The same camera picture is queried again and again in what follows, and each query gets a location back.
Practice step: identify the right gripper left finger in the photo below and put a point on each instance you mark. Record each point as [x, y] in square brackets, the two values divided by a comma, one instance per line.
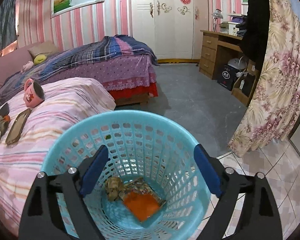
[41, 217]

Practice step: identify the brown paper ball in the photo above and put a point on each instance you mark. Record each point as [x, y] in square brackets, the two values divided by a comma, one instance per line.
[113, 186]

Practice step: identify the orange plastic bag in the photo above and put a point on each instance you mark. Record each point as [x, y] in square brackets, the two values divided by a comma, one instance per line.
[142, 206]

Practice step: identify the printed paper leaflet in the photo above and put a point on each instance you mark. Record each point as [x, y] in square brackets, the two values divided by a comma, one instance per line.
[139, 185]

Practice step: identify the small orange fruit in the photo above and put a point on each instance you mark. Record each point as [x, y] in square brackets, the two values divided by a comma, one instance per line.
[7, 118]

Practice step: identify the pink striped bed cover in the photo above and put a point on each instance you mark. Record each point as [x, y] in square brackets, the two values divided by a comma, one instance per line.
[67, 102]

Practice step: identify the brown phone case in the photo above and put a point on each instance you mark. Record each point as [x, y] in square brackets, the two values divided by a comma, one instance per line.
[17, 127]

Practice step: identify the light blue plastic laundry basket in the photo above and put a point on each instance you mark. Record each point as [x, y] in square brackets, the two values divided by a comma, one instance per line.
[140, 144]

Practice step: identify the pink cartoon mug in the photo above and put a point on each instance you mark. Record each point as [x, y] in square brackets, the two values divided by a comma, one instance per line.
[33, 94]

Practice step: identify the floral curtain right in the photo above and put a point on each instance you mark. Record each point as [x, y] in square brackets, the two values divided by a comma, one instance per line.
[275, 106]

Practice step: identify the wooden desk with drawers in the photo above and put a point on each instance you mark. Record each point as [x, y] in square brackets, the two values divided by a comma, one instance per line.
[219, 49]

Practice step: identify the black box under desk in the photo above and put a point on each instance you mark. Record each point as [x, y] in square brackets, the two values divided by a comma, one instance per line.
[227, 76]

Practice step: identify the pink plush toy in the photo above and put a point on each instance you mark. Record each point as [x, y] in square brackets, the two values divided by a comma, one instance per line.
[27, 66]

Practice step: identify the yellow plush toy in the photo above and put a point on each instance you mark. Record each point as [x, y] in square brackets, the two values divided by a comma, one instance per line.
[40, 58]

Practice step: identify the brown pillow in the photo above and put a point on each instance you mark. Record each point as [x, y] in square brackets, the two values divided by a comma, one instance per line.
[46, 48]

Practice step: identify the large bed with plaid blanket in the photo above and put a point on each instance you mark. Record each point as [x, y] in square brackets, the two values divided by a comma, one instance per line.
[123, 65]

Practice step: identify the black hanging coat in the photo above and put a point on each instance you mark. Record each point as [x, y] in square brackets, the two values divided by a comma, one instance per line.
[254, 41]

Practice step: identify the dark grey window curtain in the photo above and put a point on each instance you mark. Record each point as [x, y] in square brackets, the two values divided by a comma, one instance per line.
[8, 32]

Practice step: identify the white box on desk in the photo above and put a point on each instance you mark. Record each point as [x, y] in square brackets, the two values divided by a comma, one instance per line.
[228, 28]

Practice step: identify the desk lamp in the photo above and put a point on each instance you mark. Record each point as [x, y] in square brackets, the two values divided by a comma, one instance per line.
[216, 15]

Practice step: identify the white wardrobe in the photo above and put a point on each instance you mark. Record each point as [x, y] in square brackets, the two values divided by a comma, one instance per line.
[166, 26]

